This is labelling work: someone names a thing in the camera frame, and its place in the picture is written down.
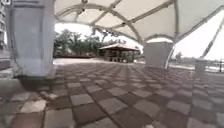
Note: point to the red roofed pavilion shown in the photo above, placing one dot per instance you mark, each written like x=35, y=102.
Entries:
x=118, y=50

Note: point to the chequered red grey paving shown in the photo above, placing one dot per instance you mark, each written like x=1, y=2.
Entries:
x=126, y=96

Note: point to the row of trees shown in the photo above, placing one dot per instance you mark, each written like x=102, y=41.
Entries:
x=76, y=43

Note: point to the white tensile canopy roof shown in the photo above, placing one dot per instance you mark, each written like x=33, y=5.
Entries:
x=133, y=18

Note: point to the large grey concrete pillar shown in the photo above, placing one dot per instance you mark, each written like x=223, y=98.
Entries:
x=31, y=36

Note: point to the building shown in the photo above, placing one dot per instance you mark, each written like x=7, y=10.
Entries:
x=2, y=26

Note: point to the small grey concrete post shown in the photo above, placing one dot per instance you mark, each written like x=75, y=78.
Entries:
x=200, y=68

